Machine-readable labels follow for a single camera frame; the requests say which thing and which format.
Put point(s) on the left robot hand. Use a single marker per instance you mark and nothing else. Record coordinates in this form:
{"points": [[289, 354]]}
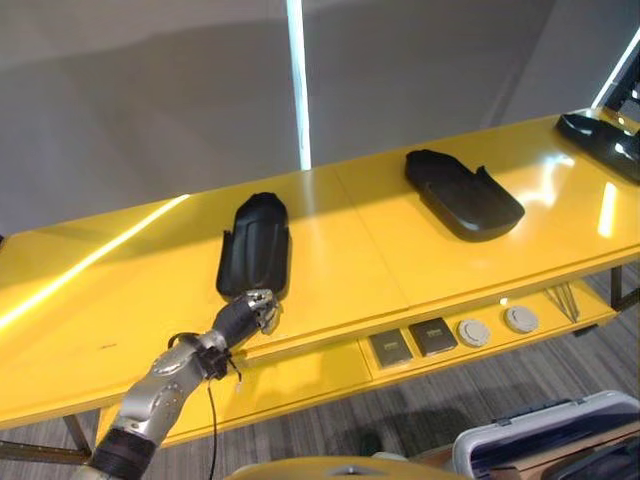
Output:
{"points": [[239, 316]]}

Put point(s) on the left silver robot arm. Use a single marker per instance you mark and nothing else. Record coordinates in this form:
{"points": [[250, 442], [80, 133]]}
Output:
{"points": [[165, 380]]}

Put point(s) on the yellow metal shelf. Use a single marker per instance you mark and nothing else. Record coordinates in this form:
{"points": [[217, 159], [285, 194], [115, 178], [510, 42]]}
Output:
{"points": [[320, 260]]}

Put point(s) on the white plastic box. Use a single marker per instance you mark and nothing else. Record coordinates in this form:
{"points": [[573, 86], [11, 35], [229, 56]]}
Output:
{"points": [[540, 432]]}

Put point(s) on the grey square metal plate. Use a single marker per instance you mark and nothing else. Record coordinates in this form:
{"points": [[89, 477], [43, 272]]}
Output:
{"points": [[433, 337], [390, 348]]}

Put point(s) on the yellow robot torso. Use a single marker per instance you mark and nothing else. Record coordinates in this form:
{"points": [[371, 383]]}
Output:
{"points": [[345, 469]]}

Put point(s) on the white round disc part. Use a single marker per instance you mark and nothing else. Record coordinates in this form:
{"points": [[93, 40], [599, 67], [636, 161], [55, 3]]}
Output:
{"points": [[521, 319], [472, 332]]}

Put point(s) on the white vertical light strip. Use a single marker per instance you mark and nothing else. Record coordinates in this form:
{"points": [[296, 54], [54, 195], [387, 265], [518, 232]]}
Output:
{"points": [[299, 82]]}

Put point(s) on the glossy black sole-shaped part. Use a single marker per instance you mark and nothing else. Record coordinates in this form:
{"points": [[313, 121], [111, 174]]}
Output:
{"points": [[602, 141]]}

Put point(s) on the black metal frame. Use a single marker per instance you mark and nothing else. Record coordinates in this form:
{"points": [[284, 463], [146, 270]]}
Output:
{"points": [[622, 82]]}

